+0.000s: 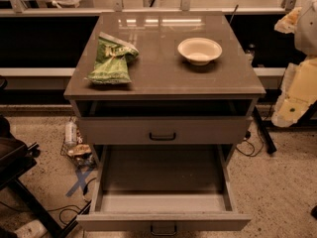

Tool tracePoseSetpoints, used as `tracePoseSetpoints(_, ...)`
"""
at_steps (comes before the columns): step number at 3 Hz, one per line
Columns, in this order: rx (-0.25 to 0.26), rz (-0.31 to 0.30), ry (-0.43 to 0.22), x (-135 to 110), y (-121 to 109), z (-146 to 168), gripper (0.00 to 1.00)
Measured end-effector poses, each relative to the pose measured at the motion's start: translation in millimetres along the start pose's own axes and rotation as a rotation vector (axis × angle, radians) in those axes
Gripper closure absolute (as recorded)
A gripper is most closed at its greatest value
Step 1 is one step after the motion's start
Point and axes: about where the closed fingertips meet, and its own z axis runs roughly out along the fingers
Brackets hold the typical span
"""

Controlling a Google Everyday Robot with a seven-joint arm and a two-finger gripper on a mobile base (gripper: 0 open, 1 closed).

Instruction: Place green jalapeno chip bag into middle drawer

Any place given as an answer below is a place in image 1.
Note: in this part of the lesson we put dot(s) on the open bottom drawer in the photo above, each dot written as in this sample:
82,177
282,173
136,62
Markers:
163,190

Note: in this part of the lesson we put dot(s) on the white power strip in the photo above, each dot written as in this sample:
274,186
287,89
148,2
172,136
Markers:
33,229

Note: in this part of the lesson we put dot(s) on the white paper bowl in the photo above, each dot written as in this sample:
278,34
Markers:
199,51

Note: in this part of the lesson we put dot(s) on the black chair frame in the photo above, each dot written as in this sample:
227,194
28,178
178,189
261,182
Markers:
53,175

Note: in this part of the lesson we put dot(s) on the grey drawer cabinet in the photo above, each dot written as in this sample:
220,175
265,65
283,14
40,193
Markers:
163,84

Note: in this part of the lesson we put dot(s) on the blue tape cross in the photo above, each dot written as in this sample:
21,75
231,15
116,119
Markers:
81,176

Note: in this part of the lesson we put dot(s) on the wire basket with snacks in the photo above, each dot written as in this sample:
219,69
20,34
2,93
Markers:
80,154

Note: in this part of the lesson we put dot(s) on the white plastic bottle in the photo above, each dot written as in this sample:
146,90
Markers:
70,133

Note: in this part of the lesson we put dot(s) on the closed middle drawer front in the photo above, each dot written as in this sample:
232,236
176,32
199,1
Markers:
156,131

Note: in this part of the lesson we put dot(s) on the green jalapeno chip bag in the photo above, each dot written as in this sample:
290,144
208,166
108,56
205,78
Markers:
112,58

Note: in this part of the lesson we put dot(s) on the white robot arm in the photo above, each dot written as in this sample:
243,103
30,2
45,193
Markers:
302,22

